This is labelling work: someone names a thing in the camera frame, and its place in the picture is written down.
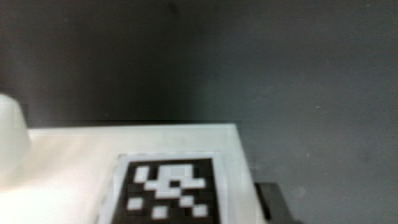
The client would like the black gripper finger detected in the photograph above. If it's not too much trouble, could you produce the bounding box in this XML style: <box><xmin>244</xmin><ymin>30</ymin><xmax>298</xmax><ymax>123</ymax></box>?
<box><xmin>253</xmin><ymin>182</ymin><xmax>301</xmax><ymax>224</ymax></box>

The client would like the white drawer with knob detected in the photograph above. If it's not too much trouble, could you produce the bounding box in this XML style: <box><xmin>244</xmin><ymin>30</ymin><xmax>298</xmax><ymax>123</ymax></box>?
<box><xmin>0</xmin><ymin>94</ymin><xmax>266</xmax><ymax>224</ymax></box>

